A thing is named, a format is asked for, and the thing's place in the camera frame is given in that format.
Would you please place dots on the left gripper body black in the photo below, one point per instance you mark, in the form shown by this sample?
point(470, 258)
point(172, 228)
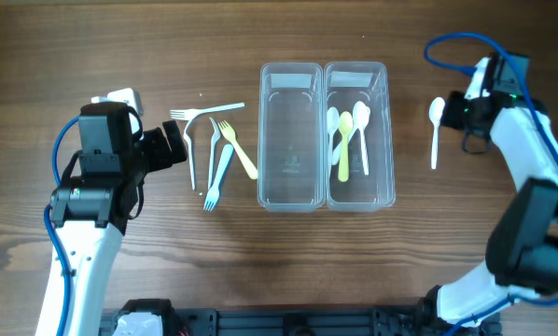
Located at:
point(153, 151)

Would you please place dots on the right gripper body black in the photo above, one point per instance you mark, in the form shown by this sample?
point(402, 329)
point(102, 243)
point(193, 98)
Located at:
point(472, 126)

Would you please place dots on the white curved thin fork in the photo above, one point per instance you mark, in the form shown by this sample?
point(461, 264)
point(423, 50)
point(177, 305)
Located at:
point(189, 142)

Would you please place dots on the white fork horizontal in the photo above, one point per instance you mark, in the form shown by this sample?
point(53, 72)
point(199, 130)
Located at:
point(193, 113)

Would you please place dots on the white fork with narrow handle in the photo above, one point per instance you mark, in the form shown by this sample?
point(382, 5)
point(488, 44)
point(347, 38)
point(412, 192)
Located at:
point(215, 137)

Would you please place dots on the yellow plastic fork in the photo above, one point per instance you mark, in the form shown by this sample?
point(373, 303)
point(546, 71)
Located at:
point(230, 135)

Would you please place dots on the light blue plastic fork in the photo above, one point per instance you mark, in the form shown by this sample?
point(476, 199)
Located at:
point(213, 193)

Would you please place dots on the yellow plastic spoon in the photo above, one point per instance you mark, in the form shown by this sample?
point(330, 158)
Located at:
point(345, 128)

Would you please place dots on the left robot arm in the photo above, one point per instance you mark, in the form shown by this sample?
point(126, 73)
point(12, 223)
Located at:
point(100, 190)

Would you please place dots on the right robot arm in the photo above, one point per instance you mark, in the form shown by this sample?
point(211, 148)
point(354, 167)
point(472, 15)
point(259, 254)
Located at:
point(521, 257)

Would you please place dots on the right clear plastic container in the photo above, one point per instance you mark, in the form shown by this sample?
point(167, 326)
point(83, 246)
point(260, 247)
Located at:
point(345, 84)

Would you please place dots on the clear plastic container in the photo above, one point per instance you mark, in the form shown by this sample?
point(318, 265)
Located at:
point(345, 84)
point(290, 138)

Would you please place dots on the left clear plastic container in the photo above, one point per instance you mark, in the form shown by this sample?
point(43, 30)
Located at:
point(290, 138)

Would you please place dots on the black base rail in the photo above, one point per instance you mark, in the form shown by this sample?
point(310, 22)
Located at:
point(159, 317)

